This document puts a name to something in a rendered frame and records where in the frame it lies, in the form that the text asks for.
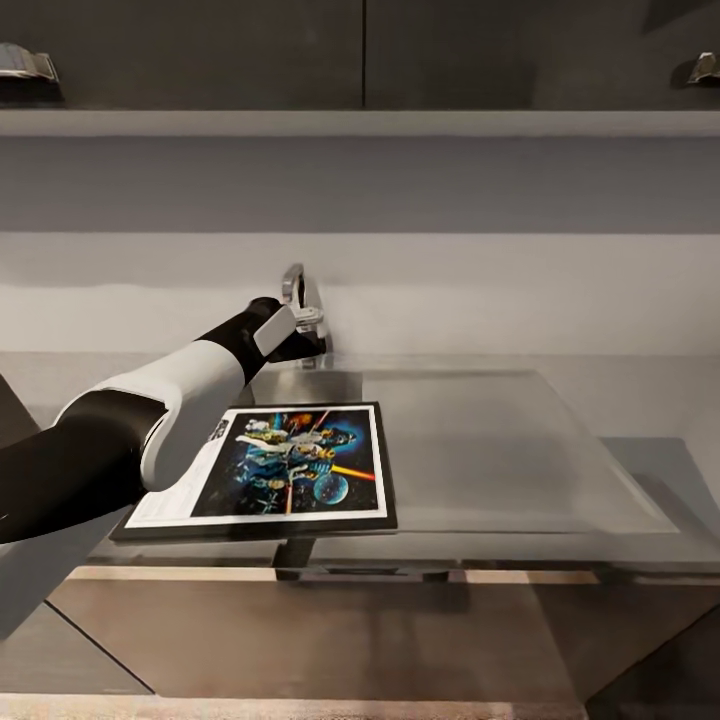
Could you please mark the cabinet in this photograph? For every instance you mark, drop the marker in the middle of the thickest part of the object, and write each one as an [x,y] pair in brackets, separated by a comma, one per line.
[181,68]
[541,68]

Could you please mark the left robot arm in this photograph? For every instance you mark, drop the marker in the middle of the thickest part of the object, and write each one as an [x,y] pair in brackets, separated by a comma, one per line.
[66,488]

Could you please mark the dishwasher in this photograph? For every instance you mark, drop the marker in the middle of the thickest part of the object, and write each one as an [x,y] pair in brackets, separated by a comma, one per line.
[49,654]

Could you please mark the drop in sink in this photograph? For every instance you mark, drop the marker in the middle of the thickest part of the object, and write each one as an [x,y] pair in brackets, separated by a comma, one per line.
[476,450]

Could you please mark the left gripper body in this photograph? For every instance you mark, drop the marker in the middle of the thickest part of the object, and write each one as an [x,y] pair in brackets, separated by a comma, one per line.
[307,346]

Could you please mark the poster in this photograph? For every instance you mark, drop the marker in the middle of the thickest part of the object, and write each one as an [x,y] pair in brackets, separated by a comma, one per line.
[277,469]

